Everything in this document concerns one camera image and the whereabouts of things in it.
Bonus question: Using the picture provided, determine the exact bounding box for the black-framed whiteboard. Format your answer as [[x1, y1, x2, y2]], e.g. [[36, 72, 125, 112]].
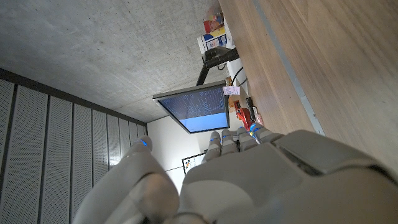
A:
[[182, 151, 208, 175]]

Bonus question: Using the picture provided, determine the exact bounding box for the red bowl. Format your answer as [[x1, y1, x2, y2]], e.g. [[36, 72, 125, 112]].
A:
[[233, 100, 253, 130]]

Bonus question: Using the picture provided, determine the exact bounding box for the large white canister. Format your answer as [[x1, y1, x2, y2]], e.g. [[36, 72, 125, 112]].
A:
[[197, 27, 228, 54]]

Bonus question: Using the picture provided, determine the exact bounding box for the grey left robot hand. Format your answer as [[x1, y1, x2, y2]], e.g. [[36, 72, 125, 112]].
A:
[[72, 123, 398, 224]]

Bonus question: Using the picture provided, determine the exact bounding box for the white paper note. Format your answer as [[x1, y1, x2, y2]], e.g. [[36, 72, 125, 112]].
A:
[[223, 85, 241, 96]]

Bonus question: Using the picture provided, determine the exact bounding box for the black computer monitor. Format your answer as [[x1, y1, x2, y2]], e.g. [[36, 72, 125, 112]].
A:
[[152, 80, 231, 134]]

